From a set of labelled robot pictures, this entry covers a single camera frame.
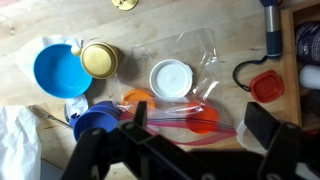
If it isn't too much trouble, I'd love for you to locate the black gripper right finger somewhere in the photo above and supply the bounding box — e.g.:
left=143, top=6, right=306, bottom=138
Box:
left=244, top=101, right=306, bottom=180

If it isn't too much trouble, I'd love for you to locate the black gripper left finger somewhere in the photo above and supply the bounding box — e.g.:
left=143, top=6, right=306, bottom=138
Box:
left=61, top=101, right=218, bottom=180

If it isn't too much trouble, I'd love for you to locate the clear plastic container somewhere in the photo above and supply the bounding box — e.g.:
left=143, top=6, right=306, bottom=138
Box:
left=235, top=119, right=268, bottom=155

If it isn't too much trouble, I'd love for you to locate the dark blue plastic cup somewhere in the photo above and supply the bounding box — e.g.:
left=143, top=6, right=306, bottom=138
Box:
left=68, top=100, right=123, bottom=141

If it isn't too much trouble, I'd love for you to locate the white round jar lid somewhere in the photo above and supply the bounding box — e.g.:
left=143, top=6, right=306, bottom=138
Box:
left=148, top=58, right=194, bottom=99

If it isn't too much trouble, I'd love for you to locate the wooden spice tray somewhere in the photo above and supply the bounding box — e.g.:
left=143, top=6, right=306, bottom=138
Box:
left=279, top=1, right=320, bottom=131

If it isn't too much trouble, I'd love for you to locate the white round jar cap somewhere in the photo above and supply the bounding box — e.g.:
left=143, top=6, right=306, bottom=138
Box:
left=298, top=64, right=320, bottom=91

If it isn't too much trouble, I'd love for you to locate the gold metal cup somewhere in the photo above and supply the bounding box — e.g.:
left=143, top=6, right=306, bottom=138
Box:
left=79, top=41, right=120, bottom=80

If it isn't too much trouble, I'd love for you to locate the clear plastic zip bag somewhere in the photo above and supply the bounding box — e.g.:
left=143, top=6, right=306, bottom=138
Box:
left=113, top=29, right=238, bottom=147

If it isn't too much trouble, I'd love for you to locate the thin metal utensil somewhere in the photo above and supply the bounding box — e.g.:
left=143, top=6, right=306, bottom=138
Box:
left=28, top=104, right=74, bottom=130

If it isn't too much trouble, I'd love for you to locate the small white ball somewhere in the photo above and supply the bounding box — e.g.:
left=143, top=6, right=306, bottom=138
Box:
left=70, top=45, right=83, bottom=57

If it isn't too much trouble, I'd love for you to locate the light blue plastic bowl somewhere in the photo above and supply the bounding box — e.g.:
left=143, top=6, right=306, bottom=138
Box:
left=33, top=43, right=94, bottom=100

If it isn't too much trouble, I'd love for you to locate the black torch wrist cord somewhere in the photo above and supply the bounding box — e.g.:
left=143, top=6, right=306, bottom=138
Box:
left=232, top=54, right=269, bottom=93

